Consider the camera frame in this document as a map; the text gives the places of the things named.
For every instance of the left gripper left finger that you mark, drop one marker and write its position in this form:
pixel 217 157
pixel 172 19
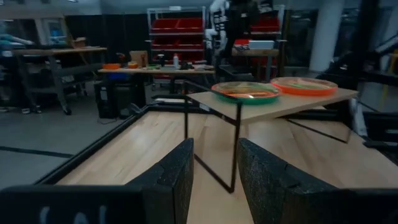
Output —
pixel 171 193

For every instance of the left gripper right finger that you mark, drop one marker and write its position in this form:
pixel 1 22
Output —
pixel 280 196

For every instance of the pink translucent plastic plate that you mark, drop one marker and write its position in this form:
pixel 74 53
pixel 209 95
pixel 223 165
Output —
pixel 289 90

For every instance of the orange translucent plastic plate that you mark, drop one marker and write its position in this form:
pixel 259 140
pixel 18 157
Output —
pixel 217 88
pixel 311 91

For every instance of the wooden tray board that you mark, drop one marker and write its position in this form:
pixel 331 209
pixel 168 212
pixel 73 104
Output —
pixel 280 107

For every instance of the black computer tower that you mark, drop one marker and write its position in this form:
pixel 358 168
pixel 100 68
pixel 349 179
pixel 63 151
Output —
pixel 105 99

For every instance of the cluttered wooden table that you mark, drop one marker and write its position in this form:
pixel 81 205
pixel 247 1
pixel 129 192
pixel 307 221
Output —
pixel 155 71

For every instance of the white bottle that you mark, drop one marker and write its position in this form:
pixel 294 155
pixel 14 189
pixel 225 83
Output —
pixel 176 61

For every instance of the black mug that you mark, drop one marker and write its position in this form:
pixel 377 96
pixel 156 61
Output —
pixel 160 60

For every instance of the orange tape roll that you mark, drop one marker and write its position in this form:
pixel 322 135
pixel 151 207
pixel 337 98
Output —
pixel 133 65

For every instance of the brown cardboard box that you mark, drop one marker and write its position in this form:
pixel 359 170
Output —
pixel 138 57

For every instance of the orange bowl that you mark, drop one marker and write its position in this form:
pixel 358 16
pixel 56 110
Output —
pixel 111 66

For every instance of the small wooden table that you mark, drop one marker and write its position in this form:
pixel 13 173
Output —
pixel 255 52

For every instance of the white flat box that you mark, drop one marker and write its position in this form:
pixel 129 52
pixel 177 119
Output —
pixel 261 44

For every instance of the rack with red bins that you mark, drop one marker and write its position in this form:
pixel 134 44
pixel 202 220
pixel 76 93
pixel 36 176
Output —
pixel 264 25
pixel 177 26

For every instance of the white round pillar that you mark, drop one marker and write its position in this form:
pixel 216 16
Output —
pixel 326 34

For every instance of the white humanoid robot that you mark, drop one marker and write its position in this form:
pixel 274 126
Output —
pixel 217 25

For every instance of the wooden workbench on wheels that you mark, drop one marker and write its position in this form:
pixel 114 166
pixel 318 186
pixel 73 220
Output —
pixel 62 51

